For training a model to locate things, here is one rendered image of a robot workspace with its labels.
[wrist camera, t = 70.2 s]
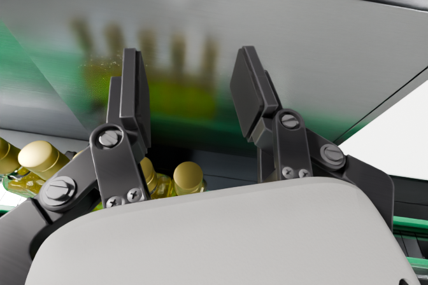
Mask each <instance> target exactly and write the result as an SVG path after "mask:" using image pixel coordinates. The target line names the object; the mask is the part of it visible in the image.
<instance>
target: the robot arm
mask: <svg viewBox="0 0 428 285"><path fill-rule="evenodd" d="M230 91H231V95H232V99H233V101H234V105H235V108H236V112H237V116H238V120H239V124H240V127H241V131H242V133H243V137H246V138H247V141H248V143H249V142H254V144H255V145H256V146H257V177H258V184H252V185H248V186H239V187H234V188H226V189H221V190H213V191H206V192H201V193H193V194H188V195H180V196H176V197H168V198H160V199H155V200H152V198H151V195H150V192H149V189H148V186H147V183H146V179H145V176H144V173H143V170H142V168H141V164H140V161H142V159H144V157H145V154H147V148H151V131H150V92H149V87H148V82H147V78H146V72H145V67H144V63H143V57H142V54H141V51H137V49H136V48H124V52H123V64H122V76H112V77H111V79H110V89H109V97H108V110H107V117H106V123H104V124H102V125H100V126H98V127H97V128H96V129H94V131H93V132H92V133H91V135H90V145H89V146H88V147H86V148H85V149H84V150H83V151H82V152H81V153H79V154H78V155H77V156H76V157H74V159H72V160H71V161H70V162H69V163H67V164H66V165H65V166H63V168H61V169H60V170H59V171H58V172H56V173H55V174H54V175H53V176H52V177H51V178H49V179H48V180H47V181H46V182H45V183H44V184H43V186H42V187H41V189H40V191H39V193H38V194H37V195H35V196H34V197H33V198H32V197H29V198H27V199H25V200H24V201H23V202H21V203H20V204H19V205H17V206H16V207H14V208H13V209H12V210H10V211H8V212H7V213H6V214H4V215H3V216H1V217H0V285H421V284H420V282H419V280H418V279H417V277H416V275H415V273H414V271H413V269H412V267H411V265H410V263H409V262H408V260H407V258H406V257H405V255H404V253H403V251H402V249H401V247H400V246H399V244H398V242H397V241H396V239H395V237H394V236H393V220H394V182H393V180H392V178H391V177H390V176H389V175H388V174H387V173H386V172H384V171H382V170H380V169H378V168H376V167H374V166H372V165H370V164H368V163H366V162H363V161H362V160H359V159H358V158H355V157H354V156H352V155H349V154H347V155H345V154H344V153H343V151H342V150H341V148H340V147H338V146H337V145H335V144H334V143H332V142H330V141H329V140H327V139H326V138H324V137H322V136H320V135H318V134H317V133H315V132H314V131H312V130H310V129H308V128H307V127H305V124H304V119H303V117H302V116H301V115H300V114H299V113H298V112H297V111H295V110H293V109H290V108H283V106H282V103H281V101H280V98H279V96H278V94H277V92H276V89H275V86H274V85H273V82H272V80H271V77H270V75H269V73H268V71H267V70H264V68H263V66H262V64H261V62H260V59H259V56H258V54H257V52H256V49H255V47H254V46H253V45H251V46H242V48H240V49H239V50H238V54H237V57H236V61H235V65H234V69H233V72H232V77H231V82H230ZM101 201H102V203H103V209H101V210H98V211H95V212H91V211H92V210H93V209H94V208H95V207H96V206H97V205H98V204H99V203H100V202H101Z"/></svg>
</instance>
